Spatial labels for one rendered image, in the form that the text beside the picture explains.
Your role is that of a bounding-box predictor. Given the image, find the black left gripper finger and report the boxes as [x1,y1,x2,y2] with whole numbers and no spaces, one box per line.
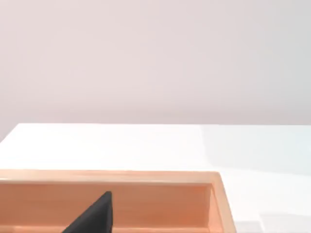
[61,191,115,233]

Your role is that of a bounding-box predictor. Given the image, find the shallow salmon-coloured box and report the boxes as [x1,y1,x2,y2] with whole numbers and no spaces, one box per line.
[0,169,237,233]

